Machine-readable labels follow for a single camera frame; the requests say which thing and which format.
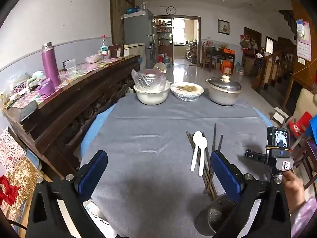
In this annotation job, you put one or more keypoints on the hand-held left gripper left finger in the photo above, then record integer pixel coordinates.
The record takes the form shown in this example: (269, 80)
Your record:
(92, 173)

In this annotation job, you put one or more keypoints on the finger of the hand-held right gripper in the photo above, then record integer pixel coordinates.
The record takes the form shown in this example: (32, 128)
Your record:
(255, 156)

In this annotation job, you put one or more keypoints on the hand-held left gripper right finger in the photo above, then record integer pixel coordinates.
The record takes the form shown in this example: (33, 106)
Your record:
(225, 173)

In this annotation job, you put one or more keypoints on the dark wooden chopstick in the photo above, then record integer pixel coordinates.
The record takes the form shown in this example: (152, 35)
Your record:
(215, 136)
(221, 142)
(192, 141)
(188, 138)

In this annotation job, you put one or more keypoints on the white plastic spoon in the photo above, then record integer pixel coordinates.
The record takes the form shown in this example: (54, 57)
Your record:
(197, 136)
(203, 143)

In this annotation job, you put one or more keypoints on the perforated metal utensil holder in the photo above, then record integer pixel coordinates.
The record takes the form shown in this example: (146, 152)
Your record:
(213, 215)

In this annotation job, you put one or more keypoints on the person's right forearm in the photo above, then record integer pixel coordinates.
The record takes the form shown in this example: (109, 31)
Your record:
(304, 218)

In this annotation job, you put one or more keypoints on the person's right hand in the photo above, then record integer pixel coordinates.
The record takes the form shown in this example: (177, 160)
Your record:
(294, 191)

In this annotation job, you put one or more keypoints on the wooden chair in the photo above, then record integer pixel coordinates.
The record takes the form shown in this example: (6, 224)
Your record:
(307, 163)

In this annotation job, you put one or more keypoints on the red plastic stool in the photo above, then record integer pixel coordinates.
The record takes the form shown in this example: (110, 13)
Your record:
(301, 125)

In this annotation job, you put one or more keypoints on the white cardboard box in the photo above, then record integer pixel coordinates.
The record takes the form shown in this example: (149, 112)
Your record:
(279, 116)

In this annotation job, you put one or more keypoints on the blue table cover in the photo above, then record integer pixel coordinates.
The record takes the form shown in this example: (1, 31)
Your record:
(95, 129)

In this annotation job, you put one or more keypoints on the blue garment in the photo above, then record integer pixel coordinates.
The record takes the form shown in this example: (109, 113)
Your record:
(314, 126)

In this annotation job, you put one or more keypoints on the beige chair back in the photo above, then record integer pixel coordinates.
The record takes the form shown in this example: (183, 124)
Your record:
(305, 101)

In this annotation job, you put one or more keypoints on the aluminium pot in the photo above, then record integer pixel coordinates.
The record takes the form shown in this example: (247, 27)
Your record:
(224, 98)

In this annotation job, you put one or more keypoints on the dark carved wooden sideboard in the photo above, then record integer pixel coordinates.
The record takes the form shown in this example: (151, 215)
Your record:
(74, 109)

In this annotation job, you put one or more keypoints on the grey tablecloth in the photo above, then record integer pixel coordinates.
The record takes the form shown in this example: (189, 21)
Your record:
(153, 141)

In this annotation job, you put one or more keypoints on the gold shiny cloth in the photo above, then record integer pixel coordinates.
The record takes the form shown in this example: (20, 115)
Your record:
(24, 183)

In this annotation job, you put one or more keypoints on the aluminium pot lid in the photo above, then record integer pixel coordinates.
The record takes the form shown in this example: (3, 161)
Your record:
(224, 84)

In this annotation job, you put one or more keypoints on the floral patterned paper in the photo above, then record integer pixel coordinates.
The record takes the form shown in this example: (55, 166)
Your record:
(11, 148)

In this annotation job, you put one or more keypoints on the red ribbon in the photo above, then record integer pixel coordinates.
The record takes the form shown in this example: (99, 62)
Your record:
(8, 191)

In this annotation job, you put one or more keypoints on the wooden stair railing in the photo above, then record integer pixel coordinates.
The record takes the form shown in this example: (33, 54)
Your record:
(275, 64)

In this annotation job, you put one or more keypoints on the plastic-wrapped white dish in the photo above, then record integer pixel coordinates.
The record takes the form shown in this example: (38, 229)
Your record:
(187, 91)

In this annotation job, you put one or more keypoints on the orange plastic stool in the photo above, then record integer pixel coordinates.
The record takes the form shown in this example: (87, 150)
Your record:
(226, 67)

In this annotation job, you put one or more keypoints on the purple thermos cap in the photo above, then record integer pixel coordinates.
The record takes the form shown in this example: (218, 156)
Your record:
(46, 89)

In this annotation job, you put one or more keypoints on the clear plastic cup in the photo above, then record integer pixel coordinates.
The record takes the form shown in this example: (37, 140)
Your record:
(70, 66)

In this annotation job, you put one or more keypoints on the wooden dining table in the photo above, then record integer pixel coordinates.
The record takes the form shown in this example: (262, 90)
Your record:
(215, 53)

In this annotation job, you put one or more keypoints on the clear plastic bag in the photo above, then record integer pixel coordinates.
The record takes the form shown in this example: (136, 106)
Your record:
(148, 78)

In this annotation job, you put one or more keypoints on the purple thermos bottle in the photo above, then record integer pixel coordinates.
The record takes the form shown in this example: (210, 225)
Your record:
(50, 64)

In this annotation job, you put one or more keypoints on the plastic water bottle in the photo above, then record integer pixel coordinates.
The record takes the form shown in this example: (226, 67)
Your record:
(104, 49)

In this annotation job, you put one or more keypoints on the blue water jug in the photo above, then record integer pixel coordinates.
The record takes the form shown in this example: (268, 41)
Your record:
(168, 60)

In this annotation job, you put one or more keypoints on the grey refrigerator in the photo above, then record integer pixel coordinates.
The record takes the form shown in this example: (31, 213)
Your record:
(138, 29)

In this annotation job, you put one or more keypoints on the wall calendar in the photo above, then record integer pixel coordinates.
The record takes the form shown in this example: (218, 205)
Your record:
(304, 44)

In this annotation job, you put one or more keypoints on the framed wall picture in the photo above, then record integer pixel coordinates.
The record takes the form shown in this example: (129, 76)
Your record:
(224, 26)

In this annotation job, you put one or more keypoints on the round wall clock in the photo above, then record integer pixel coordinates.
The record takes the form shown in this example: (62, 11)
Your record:
(171, 10)

